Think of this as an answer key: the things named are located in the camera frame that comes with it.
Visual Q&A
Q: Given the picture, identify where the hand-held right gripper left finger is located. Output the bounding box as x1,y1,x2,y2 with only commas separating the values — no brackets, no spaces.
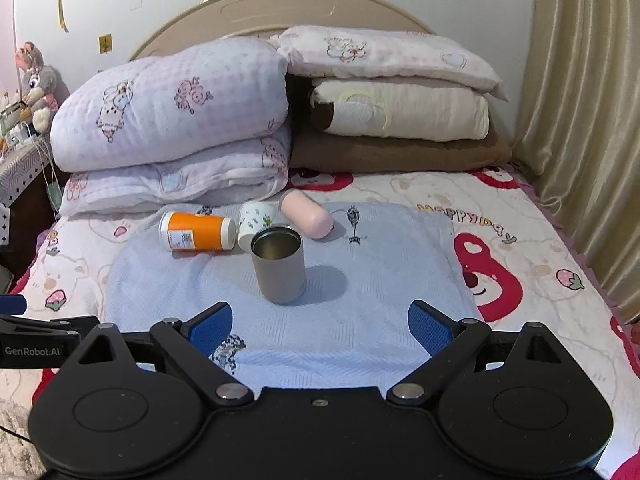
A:
59,301,255,409

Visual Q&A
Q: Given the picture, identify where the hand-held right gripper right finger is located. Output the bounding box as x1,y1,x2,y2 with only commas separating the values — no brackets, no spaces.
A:
386,300,585,409

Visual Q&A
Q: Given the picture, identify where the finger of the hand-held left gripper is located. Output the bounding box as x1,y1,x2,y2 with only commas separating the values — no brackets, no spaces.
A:
0,295,100,337

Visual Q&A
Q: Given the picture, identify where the white floral cup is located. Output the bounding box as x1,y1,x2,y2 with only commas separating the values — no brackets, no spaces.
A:
237,201,279,252

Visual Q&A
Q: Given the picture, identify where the grey metal cup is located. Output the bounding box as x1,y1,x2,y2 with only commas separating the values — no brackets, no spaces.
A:
250,226,307,305

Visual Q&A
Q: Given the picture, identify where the light blue towel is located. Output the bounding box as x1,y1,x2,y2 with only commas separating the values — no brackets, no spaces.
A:
102,202,485,392

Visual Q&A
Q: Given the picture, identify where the orange pill bottle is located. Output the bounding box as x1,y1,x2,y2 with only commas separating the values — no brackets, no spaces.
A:
159,211,237,253

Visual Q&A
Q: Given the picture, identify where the nightstand with patterned cloth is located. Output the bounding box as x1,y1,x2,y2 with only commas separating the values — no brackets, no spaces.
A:
0,132,57,213

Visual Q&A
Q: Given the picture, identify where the pink capsule-shaped bottle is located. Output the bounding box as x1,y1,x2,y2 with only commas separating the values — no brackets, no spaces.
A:
280,191,335,240

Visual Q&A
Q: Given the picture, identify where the white pink folded quilt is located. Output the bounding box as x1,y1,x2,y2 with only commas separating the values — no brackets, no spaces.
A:
59,125,292,217

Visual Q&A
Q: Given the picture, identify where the brown folded blanket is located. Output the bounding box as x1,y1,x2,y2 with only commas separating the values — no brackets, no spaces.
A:
289,77,514,175

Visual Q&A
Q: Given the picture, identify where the cream folded blanket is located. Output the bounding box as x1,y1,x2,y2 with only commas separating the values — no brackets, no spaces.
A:
307,77,491,142

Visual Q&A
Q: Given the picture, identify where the grey stuffed rabbit toy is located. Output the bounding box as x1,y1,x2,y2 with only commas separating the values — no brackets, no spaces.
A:
14,41,62,134

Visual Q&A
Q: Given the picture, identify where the lilac checked folded quilt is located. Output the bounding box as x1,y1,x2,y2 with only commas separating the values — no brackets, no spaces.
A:
50,37,292,173

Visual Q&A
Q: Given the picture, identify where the beige curtain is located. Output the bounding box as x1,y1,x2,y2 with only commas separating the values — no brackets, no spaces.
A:
509,0,640,327

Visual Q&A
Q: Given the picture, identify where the pink bear print pillow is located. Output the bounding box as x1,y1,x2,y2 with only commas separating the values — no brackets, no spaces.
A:
269,25,509,102

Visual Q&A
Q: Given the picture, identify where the beige bed headboard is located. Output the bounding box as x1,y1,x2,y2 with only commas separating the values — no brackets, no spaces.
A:
127,0,437,62

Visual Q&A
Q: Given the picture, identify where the white cable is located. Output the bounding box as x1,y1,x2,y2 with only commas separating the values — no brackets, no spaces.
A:
36,134,65,217

